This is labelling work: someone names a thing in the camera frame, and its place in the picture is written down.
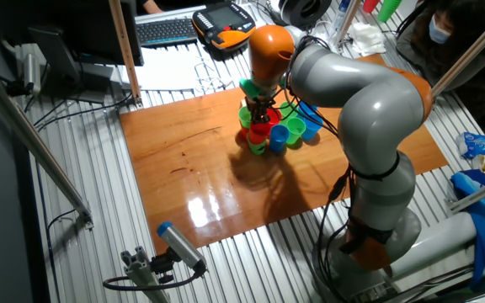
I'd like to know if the black camera cable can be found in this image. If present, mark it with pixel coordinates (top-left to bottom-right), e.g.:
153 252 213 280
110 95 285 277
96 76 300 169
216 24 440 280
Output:
102 268 205 292

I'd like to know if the varnished wooden board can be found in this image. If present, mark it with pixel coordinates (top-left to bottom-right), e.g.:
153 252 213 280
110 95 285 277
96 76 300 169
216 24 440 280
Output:
119 52 449 256

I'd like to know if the clear plastic bottle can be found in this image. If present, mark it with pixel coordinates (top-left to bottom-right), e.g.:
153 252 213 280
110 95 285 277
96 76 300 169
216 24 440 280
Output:
333 0 352 29

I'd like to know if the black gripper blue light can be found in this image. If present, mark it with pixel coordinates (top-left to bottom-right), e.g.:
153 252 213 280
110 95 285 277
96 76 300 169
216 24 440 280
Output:
245 95 275 127

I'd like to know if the black computer keyboard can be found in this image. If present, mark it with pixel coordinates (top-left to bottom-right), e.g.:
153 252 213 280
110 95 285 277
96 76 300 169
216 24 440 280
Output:
135 4 208 48

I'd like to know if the orange and black teach pendant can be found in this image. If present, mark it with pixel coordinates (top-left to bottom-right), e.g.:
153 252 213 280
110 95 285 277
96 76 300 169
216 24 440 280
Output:
191 1 257 51

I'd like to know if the green cup stack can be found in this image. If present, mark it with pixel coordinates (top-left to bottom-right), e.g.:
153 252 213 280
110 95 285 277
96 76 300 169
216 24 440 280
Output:
377 0 403 24

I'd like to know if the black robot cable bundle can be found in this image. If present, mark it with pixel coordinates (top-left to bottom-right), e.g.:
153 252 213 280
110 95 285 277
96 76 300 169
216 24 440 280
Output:
282 35 361 302

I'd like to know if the blue tissue pack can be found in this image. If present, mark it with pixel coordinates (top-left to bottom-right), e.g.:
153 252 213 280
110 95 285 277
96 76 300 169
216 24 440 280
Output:
456 131 485 160

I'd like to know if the aluminium frame profile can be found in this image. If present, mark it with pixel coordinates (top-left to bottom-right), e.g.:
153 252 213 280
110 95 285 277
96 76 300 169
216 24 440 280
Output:
448 172 485 214
337 0 361 39
0 58 94 231
431 2 485 98

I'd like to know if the black round spool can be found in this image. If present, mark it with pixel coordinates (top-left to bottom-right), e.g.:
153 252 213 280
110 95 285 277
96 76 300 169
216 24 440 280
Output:
278 0 333 29

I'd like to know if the white crumpled tissue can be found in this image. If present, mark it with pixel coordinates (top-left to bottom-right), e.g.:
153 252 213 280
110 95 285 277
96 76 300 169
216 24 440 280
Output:
346 21 387 56

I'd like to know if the person's forearm dark sleeve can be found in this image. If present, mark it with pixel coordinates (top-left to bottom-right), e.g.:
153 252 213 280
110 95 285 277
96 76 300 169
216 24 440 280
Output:
135 0 163 16

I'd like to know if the silver camera with blue cap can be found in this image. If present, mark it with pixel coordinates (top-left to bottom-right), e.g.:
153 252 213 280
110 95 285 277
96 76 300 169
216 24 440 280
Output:
156 221 208 274

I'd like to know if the person in dark jacket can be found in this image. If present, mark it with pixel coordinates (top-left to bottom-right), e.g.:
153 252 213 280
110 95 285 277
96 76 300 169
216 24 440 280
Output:
396 0 485 119

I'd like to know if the brown upright frame post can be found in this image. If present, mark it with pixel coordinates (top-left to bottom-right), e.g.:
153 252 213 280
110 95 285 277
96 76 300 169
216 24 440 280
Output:
107 0 143 106

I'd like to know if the black computer monitor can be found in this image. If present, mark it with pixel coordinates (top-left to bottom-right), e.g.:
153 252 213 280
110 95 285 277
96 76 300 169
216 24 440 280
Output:
0 0 145 104

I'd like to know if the white cylinder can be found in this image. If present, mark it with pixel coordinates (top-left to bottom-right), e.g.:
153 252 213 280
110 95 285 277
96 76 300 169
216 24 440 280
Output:
383 211 478 281

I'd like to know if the white paper sheet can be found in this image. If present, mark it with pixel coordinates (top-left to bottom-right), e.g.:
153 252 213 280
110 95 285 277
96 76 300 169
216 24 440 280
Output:
135 41 248 92

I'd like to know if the small silver cylinder device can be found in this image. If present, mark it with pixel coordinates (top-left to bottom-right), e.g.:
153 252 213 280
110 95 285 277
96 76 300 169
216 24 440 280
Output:
22 52 42 96

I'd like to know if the short aluminium profile stub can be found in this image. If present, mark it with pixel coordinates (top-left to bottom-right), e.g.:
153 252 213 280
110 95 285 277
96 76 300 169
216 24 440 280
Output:
120 246 172 303

